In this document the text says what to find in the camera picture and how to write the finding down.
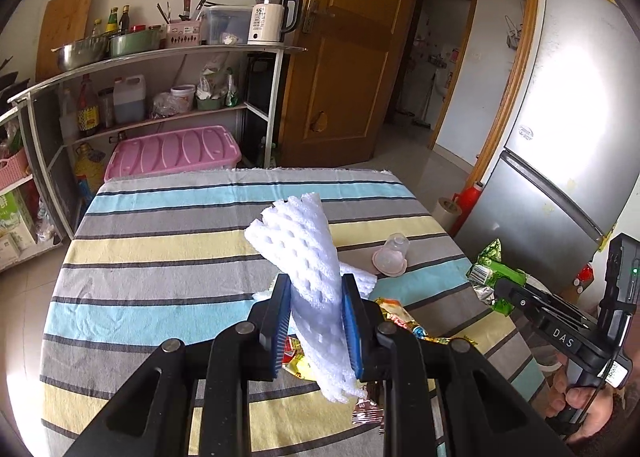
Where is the clear plastic storage container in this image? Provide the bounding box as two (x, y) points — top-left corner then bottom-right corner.
(201, 6), (252, 46)

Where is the striped tablecloth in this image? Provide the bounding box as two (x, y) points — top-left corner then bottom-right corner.
(40, 169), (547, 456)

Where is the white plastic jug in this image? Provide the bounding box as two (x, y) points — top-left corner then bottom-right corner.
(113, 75), (146, 125)

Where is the steel mixing bowl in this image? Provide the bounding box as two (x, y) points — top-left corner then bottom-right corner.
(51, 35), (110, 73)

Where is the green metal basin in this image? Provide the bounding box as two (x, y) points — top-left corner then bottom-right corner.
(108, 26), (162, 58)

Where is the pink plastic storage box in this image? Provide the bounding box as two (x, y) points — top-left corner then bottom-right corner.
(104, 126), (242, 182)

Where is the silver refrigerator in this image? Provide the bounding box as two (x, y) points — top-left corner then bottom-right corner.
(456, 0), (639, 292)

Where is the wooden door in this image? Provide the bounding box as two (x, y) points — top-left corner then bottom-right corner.
(278, 0), (416, 167)

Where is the clear plastic cup pink lid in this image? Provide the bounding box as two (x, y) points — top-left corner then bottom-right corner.
(372, 233), (410, 277)

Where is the dark sauce bottle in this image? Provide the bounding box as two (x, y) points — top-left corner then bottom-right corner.
(77, 75), (100, 136)

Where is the pink utensil basket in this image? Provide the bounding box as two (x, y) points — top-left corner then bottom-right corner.
(166, 20), (202, 49)

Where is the red yellow snack bag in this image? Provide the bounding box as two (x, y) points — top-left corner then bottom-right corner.
(282, 298), (452, 381)

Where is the green snack wrapper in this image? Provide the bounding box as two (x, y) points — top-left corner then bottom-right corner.
(466, 238), (526, 316)

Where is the white foam fruit net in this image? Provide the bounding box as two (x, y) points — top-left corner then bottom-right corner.
(244, 193), (378, 403)

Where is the green carton box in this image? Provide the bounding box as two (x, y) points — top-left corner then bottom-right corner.
(1, 188), (38, 269)

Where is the wooden cutting board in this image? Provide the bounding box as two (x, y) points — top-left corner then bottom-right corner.
(35, 0), (92, 82)

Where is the pink woven basket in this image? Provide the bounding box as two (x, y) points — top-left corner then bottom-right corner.
(0, 148), (29, 190)

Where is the white electric kettle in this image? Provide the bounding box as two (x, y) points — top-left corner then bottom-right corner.
(247, 0), (303, 46)

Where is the person's right hand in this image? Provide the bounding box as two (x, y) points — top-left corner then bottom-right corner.
(546, 354), (614, 444)

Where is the metal kitchen shelf rack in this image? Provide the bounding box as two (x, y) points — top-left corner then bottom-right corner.
(1, 43), (303, 240)

